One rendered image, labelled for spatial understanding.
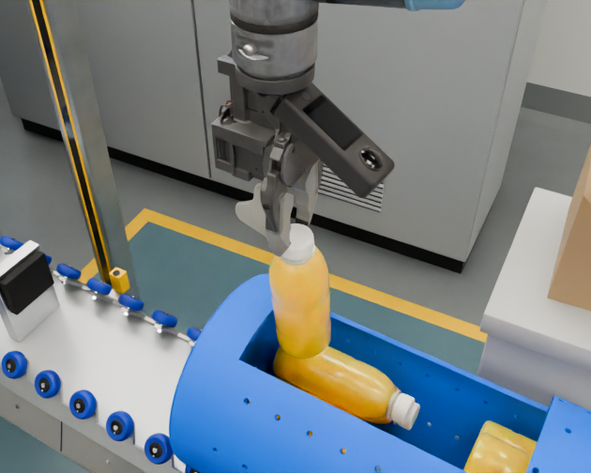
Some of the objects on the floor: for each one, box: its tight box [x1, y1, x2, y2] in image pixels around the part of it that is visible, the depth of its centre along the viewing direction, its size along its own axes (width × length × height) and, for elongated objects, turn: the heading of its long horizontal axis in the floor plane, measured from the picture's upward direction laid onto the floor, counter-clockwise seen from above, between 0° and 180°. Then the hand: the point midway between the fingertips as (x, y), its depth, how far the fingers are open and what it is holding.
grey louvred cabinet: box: [0, 0, 547, 274], centre depth 265 cm, size 54×215×145 cm, turn 63°
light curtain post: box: [25, 0, 144, 313], centre depth 159 cm, size 6×6×170 cm
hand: (295, 236), depth 75 cm, fingers closed on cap, 4 cm apart
